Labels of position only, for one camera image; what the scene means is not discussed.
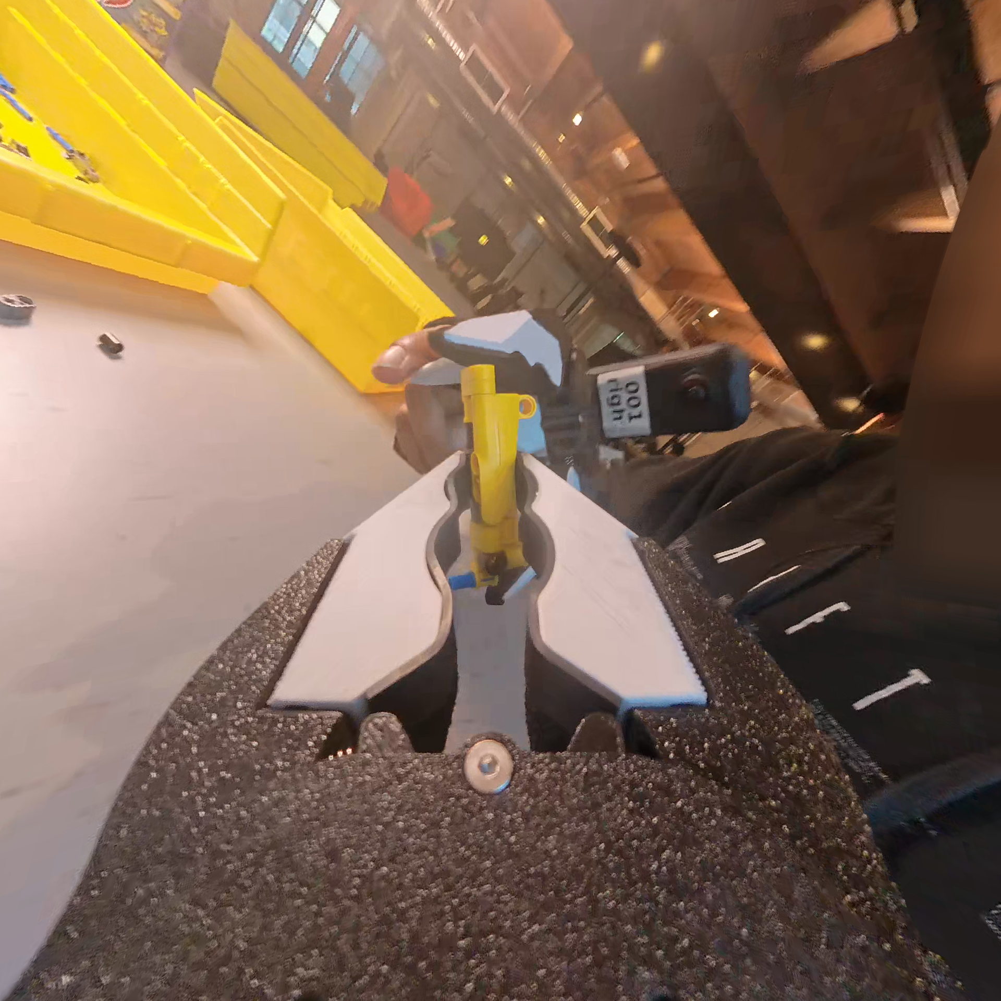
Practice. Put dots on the yellow toy actuator assembly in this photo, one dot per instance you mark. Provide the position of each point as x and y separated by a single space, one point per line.
493 438

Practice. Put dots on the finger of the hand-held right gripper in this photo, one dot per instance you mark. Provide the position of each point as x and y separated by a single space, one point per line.
536 438
500 332

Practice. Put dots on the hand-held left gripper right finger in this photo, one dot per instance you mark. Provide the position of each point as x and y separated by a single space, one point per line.
610 618

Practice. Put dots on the far yellow bin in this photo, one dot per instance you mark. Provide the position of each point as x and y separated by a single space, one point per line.
297 125

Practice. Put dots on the person's right hand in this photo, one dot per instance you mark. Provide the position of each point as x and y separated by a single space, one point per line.
426 426

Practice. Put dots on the empty yellow storage bin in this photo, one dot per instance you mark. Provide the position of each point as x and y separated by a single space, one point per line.
336 266

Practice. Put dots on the yellow bin with parts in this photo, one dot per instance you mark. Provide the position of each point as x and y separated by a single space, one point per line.
117 156

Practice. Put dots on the black toy pin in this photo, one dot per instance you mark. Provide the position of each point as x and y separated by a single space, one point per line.
111 342

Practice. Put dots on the building window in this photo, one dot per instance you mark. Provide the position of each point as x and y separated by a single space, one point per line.
313 39

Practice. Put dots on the orange red bag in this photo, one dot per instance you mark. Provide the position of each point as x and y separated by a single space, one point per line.
407 199

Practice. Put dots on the grey desk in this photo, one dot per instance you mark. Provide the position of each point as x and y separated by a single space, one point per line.
156 508

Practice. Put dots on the toy kit cardboard box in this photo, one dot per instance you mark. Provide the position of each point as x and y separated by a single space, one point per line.
148 23

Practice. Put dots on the grey toy connector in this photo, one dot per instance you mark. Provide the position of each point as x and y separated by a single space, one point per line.
16 306

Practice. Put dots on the person's black hoodie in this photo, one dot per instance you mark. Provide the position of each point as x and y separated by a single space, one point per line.
821 625

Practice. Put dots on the blue black bricks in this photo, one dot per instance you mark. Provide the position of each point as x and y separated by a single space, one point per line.
47 133

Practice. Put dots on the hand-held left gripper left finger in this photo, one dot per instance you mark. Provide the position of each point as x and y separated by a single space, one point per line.
375 610

